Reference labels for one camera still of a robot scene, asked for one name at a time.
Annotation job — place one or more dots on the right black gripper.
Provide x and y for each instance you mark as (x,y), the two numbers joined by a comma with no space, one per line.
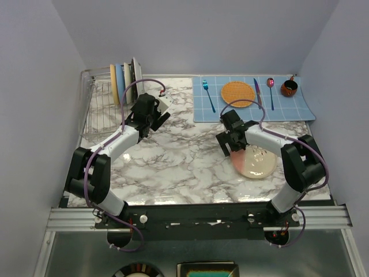
(223,138)

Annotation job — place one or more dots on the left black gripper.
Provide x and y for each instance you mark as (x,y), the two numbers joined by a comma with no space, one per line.
(159,122)

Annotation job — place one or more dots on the pink and cream plate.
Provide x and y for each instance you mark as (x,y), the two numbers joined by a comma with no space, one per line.
(254,162)

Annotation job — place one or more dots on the light blue plate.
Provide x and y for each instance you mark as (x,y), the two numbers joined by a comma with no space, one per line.
(120,81)

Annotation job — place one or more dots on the orange yellow plate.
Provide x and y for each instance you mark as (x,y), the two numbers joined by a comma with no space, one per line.
(114,87)

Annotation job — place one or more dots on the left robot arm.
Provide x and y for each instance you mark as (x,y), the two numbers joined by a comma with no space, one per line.
(90,169)

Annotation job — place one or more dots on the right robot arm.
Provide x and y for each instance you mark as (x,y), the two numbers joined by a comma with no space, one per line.
(303,163)

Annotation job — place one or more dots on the cream white plate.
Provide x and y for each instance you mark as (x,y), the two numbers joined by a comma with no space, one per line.
(128,81)

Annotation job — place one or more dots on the woven wicker trivet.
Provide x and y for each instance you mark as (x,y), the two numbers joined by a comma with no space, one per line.
(236,90)

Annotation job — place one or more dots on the iridescent table knife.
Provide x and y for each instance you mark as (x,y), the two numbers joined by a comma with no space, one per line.
(259,100)

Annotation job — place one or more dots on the grey white plate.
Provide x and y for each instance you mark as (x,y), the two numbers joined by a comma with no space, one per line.
(138,76)

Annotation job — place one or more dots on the blue metal fork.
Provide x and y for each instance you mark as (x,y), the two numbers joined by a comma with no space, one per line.
(206,88)

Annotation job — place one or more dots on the blue tiled placemat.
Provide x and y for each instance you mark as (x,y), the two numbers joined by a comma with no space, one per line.
(285,109)

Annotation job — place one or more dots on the iridescent spoon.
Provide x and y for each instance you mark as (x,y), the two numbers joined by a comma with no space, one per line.
(270,84)

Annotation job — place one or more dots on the brown ceramic cup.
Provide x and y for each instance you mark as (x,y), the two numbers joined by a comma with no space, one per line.
(289,87)

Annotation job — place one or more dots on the black mounting base bar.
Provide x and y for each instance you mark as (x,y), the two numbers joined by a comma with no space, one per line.
(201,221)

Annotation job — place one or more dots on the dark rectangular tray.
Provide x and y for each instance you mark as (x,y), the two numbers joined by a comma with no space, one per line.
(208,268)

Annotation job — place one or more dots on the round striped object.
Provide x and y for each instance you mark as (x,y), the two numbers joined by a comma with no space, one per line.
(138,269)

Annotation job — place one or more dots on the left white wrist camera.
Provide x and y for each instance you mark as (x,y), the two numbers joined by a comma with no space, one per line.
(165,101)

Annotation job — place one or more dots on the wire dish rack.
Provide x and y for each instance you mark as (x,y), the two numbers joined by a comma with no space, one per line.
(100,116)

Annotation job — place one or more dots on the aluminium extrusion rail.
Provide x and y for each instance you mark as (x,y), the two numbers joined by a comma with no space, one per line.
(82,219)

